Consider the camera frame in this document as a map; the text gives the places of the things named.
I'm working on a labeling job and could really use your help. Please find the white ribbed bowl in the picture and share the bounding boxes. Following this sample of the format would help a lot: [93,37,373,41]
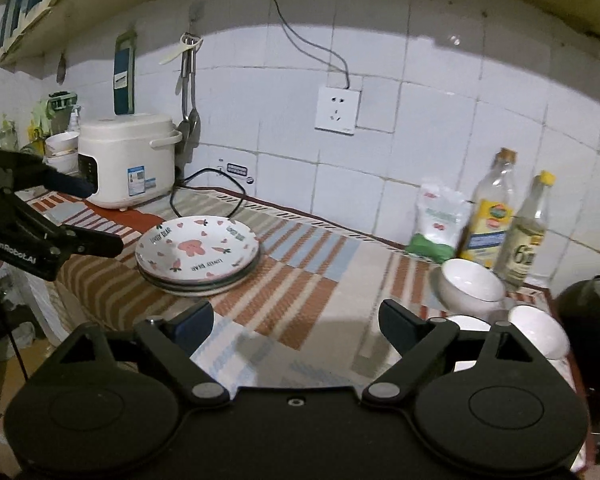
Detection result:
[439,259,507,316]
[507,305,571,361]
[445,314,493,373]

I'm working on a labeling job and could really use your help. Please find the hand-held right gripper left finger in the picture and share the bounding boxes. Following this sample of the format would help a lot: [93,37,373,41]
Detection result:
[60,301,230,405]

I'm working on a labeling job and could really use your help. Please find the white wall socket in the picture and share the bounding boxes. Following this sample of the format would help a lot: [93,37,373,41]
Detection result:
[314,86,362,135]

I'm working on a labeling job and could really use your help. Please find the clear vinegar bottle yellow cap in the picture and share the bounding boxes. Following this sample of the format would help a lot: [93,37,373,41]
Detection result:
[492,170,556,288]

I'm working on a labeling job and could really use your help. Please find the black pot with lid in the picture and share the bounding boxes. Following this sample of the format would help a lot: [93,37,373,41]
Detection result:
[552,275,600,441]

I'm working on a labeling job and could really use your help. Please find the striped tablecloth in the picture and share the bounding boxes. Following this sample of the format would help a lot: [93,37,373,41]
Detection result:
[15,185,586,391]

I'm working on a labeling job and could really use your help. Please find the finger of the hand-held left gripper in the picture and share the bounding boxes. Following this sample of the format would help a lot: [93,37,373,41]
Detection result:
[0,149,97,197]
[55,229,125,259]

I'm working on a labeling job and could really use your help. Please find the thin black wall cable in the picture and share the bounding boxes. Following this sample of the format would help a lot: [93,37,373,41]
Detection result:
[272,0,351,88]

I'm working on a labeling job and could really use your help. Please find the white and green bag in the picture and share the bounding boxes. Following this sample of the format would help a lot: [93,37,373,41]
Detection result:
[405,177,473,263]

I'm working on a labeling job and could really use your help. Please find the black power cord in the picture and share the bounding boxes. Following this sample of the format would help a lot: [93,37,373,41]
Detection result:
[170,167,248,221]

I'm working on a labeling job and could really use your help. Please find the white hanging rice paddle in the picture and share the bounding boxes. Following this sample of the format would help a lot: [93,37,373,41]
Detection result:
[160,32,201,67]

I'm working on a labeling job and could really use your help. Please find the bear and heart pattern plate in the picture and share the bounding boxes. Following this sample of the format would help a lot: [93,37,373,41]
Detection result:
[135,215,261,283]

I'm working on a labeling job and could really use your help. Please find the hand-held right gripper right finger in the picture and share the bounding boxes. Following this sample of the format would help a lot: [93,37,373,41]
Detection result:
[362,299,548,403]

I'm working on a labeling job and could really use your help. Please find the hanging metal utensils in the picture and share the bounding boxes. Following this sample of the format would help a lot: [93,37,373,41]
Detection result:
[176,35,202,158]

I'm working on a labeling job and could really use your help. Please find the cooking oil bottle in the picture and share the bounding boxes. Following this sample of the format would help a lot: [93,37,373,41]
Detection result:
[457,147,518,268]

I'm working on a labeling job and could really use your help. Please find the green rack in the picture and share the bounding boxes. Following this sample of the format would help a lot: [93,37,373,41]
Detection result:
[47,91,78,111]

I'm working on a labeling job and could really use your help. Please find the white rice cooker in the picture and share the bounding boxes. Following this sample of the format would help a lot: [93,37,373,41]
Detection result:
[77,114,183,211]

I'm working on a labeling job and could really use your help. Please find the blue hanging grater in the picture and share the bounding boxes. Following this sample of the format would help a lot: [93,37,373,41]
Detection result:
[112,30,138,115]

